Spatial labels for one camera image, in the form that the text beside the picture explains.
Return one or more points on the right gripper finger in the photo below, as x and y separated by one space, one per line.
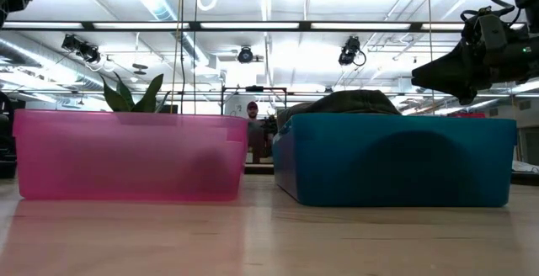
450 67
463 91

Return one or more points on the dark grey bucket hat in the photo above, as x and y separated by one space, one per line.
349 101

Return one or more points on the blue plastic bin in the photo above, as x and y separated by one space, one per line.
328 162

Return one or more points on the red bin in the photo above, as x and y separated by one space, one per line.
467 115

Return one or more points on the person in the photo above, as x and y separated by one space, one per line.
252 133

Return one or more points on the green leafy plant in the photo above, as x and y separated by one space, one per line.
147 97

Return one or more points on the pink translucent plastic bin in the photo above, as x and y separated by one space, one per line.
126 158

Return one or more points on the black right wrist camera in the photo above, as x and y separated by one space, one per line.
492 32

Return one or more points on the black ceiling camera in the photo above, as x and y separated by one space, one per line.
348 53
245 55
82 49

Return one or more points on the black distant rig frame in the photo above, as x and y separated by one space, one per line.
254 88

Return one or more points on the black overhead frame bar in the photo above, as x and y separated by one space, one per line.
248 26

